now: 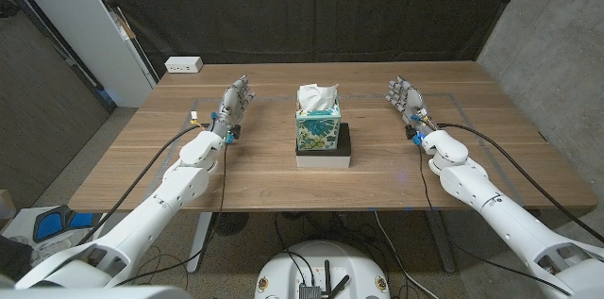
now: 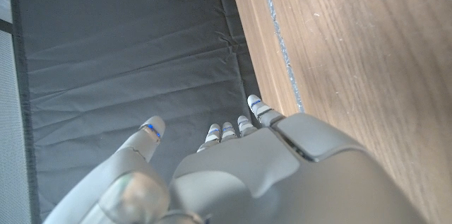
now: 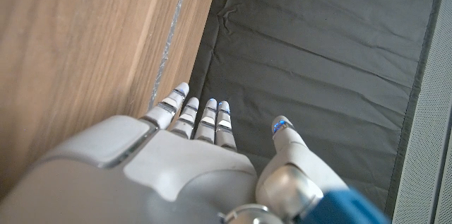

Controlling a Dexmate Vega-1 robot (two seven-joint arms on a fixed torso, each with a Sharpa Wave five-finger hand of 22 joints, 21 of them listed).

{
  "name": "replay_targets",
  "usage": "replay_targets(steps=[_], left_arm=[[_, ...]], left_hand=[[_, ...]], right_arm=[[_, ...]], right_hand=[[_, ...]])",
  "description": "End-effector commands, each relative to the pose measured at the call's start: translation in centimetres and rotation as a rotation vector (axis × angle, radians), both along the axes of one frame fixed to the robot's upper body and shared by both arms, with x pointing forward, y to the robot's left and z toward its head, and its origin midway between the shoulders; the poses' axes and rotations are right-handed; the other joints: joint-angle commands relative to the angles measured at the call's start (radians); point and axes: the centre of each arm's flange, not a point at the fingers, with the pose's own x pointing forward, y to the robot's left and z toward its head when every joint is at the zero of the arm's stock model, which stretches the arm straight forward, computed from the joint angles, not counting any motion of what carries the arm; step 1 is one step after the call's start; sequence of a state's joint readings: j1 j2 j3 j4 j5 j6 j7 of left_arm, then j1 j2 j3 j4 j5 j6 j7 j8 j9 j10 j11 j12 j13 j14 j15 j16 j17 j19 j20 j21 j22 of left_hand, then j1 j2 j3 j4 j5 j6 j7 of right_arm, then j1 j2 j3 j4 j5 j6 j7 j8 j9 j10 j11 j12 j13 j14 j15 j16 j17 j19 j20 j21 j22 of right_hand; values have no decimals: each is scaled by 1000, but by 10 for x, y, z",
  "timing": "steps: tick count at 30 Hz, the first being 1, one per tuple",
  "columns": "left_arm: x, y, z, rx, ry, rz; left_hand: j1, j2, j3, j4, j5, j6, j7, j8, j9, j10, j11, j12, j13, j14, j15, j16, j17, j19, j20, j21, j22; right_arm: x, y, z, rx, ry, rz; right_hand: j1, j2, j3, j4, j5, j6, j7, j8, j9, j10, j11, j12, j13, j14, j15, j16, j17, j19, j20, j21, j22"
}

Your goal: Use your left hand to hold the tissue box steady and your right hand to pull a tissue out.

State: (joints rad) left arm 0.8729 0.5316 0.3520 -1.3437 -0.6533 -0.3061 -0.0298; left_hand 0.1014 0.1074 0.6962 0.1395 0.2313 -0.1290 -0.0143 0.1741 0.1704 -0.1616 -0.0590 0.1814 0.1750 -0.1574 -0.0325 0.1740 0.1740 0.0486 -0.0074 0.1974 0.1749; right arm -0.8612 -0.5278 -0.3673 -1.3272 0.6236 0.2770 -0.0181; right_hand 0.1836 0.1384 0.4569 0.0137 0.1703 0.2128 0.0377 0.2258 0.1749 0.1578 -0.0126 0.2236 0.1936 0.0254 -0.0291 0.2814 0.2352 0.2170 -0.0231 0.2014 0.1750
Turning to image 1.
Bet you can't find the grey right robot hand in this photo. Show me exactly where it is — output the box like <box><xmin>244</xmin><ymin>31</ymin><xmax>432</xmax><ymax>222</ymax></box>
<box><xmin>385</xmin><ymin>75</ymin><xmax>439</xmax><ymax>136</ymax></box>

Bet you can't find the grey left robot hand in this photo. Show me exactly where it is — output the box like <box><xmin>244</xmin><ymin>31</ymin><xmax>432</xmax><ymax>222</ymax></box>
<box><xmin>210</xmin><ymin>75</ymin><xmax>257</xmax><ymax>139</ymax></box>

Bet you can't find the white tissue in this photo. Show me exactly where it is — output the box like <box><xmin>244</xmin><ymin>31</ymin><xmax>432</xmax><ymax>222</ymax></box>
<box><xmin>297</xmin><ymin>83</ymin><xmax>340</xmax><ymax>112</ymax></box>

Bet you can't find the teal floral tissue box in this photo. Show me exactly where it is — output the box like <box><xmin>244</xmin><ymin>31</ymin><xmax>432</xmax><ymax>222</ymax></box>
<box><xmin>295</xmin><ymin>98</ymin><xmax>342</xmax><ymax>152</ymax></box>

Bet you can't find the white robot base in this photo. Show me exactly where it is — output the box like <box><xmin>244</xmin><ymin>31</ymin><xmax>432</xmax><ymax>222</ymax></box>
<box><xmin>254</xmin><ymin>240</ymin><xmax>392</xmax><ymax>299</ymax></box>

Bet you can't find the white power strip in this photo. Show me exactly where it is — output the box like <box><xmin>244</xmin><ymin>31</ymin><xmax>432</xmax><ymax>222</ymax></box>
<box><xmin>164</xmin><ymin>56</ymin><xmax>204</xmax><ymax>75</ymax></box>

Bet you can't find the black foam block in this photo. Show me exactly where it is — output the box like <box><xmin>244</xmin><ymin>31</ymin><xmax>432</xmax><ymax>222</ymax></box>
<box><xmin>295</xmin><ymin>122</ymin><xmax>353</xmax><ymax>158</ymax></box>

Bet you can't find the black round floor object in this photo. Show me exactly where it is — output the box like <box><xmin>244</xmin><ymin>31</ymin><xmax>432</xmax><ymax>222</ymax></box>
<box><xmin>211</xmin><ymin>211</ymin><xmax>250</xmax><ymax>237</ymax></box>

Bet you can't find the black curtain backdrop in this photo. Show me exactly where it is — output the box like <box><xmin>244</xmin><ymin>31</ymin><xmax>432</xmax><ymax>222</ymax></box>
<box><xmin>89</xmin><ymin>0</ymin><xmax>532</xmax><ymax>78</ymax></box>

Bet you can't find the white table leg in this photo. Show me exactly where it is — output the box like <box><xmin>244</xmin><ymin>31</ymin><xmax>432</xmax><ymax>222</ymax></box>
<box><xmin>186</xmin><ymin>211</ymin><xmax>213</xmax><ymax>274</ymax></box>

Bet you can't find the grey table leg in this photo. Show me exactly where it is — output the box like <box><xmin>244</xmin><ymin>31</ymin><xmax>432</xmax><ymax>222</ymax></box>
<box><xmin>424</xmin><ymin>209</ymin><xmax>457</xmax><ymax>274</ymax></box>

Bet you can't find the white cabinet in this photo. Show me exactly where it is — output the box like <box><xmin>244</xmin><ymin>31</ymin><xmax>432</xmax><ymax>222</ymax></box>
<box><xmin>2</xmin><ymin>0</ymin><xmax>157</xmax><ymax>108</ymax></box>

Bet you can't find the black antenna module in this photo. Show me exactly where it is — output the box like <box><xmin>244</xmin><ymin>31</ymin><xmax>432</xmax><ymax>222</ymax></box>
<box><xmin>297</xmin><ymin>259</ymin><xmax>351</xmax><ymax>299</ymax></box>

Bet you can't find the blue and black foot pedal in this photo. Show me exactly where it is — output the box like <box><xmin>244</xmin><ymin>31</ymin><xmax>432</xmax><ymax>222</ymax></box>
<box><xmin>32</xmin><ymin>204</ymin><xmax>95</xmax><ymax>243</ymax></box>

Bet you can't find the white robot chest cover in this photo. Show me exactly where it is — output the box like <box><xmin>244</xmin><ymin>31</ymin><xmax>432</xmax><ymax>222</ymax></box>
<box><xmin>0</xmin><ymin>285</ymin><xmax>193</xmax><ymax>299</ymax></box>

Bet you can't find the white floor platform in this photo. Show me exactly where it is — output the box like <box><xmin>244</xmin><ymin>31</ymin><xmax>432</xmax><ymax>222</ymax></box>
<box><xmin>2</xmin><ymin>207</ymin><xmax>109</xmax><ymax>262</ymax></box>

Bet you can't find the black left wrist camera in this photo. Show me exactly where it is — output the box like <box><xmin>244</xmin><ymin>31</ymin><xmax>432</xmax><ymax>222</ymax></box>
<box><xmin>225</xmin><ymin>124</ymin><xmax>243</xmax><ymax>145</ymax></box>

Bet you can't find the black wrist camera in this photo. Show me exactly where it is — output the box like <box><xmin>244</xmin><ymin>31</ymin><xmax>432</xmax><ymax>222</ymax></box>
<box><xmin>225</xmin><ymin>124</ymin><xmax>243</xmax><ymax>145</ymax></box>
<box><xmin>405</xmin><ymin>124</ymin><xmax>424</xmax><ymax>147</ymax></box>

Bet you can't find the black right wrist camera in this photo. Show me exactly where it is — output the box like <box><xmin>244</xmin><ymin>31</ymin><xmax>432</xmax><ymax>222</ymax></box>
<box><xmin>405</xmin><ymin>124</ymin><xmax>424</xmax><ymax>147</ymax></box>

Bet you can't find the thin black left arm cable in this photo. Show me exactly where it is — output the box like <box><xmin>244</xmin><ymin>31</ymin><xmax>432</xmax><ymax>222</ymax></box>
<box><xmin>112</xmin><ymin>141</ymin><xmax>228</xmax><ymax>287</ymax></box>

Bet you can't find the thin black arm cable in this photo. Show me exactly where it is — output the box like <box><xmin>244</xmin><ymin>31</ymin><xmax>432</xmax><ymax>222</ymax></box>
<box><xmin>112</xmin><ymin>141</ymin><xmax>228</xmax><ymax>287</ymax></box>
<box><xmin>417</xmin><ymin>142</ymin><xmax>573</xmax><ymax>296</ymax></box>

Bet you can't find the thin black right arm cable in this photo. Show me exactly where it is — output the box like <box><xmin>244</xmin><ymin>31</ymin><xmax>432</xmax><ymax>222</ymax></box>
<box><xmin>417</xmin><ymin>142</ymin><xmax>573</xmax><ymax>296</ymax></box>

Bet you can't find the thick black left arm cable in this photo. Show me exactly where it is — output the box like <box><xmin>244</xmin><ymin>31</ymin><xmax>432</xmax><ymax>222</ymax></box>
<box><xmin>75</xmin><ymin>123</ymin><xmax>209</xmax><ymax>247</ymax></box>

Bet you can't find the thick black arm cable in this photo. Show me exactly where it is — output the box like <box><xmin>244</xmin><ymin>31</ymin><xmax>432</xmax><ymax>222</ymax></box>
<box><xmin>436</xmin><ymin>122</ymin><xmax>604</xmax><ymax>244</ymax></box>
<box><xmin>75</xmin><ymin>123</ymin><xmax>209</xmax><ymax>247</ymax></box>

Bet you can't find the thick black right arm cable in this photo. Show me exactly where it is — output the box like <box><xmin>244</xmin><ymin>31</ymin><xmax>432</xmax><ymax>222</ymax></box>
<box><xmin>436</xmin><ymin>122</ymin><xmax>604</xmax><ymax>244</ymax></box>

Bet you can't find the white floor cable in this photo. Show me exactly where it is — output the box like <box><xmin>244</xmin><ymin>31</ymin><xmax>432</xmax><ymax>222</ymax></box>
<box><xmin>374</xmin><ymin>209</ymin><xmax>443</xmax><ymax>299</ymax></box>

